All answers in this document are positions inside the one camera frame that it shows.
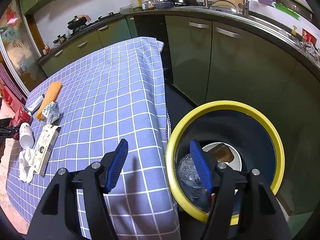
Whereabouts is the green plastic tray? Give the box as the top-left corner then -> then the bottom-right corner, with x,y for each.
274,1 -> 300,19

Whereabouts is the glass pot lid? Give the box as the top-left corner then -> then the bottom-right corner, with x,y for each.
207,0 -> 240,14

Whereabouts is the silver white wrapper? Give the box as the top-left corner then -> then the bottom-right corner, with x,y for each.
41,102 -> 60,125

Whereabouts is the blue checked tablecloth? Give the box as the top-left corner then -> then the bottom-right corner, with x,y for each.
5,37 -> 181,240

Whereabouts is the clear plastic bottle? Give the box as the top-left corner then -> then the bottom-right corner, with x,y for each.
177,155 -> 213,205

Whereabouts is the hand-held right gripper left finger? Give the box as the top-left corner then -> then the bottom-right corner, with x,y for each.
26,138 -> 129,240

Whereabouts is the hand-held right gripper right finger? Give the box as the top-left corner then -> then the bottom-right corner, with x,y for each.
189,140 -> 292,240

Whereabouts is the red paper cup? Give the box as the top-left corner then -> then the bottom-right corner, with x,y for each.
301,28 -> 318,43

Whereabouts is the printed glass sliding door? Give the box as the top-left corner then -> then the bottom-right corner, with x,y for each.
0,0 -> 48,97

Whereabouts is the pink checked apron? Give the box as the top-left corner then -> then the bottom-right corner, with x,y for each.
0,62 -> 28,105

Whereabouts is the green sink base cabinet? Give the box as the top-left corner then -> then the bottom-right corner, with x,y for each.
164,15 -> 320,215

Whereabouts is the yellow rimmed dark bin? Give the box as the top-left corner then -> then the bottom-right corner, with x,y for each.
165,100 -> 285,227

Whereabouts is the white tissue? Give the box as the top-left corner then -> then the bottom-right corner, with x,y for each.
19,148 -> 35,183

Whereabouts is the black built-in appliance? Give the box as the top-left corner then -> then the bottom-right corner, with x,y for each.
134,14 -> 173,83

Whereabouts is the blue bowl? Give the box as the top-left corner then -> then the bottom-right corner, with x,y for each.
151,1 -> 173,9

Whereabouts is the red soda can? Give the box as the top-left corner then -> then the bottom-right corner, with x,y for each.
11,106 -> 33,128

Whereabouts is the steel kitchen sink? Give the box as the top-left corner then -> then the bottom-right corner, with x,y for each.
207,4 -> 295,40

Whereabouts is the green base cabinet with drawers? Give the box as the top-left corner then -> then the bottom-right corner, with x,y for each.
40,15 -> 138,77

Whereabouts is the cream cardboard box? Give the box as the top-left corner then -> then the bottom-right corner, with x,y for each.
31,124 -> 61,177

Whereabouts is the black gas stove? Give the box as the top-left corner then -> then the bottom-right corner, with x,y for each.
69,12 -> 123,38

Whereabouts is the brown plastic tray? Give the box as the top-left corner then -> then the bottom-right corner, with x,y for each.
211,147 -> 234,163

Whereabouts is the grey scrubbing cloth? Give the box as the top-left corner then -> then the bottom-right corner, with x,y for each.
299,41 -> 320,59

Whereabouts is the black lidded wok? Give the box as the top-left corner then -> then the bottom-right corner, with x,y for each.
67,15 -> 88,29

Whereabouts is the small white bottle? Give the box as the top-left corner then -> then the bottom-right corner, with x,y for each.
19,122 -> 35,148

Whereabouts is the grey white tube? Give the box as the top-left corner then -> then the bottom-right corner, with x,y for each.
27,94 -> 47,112

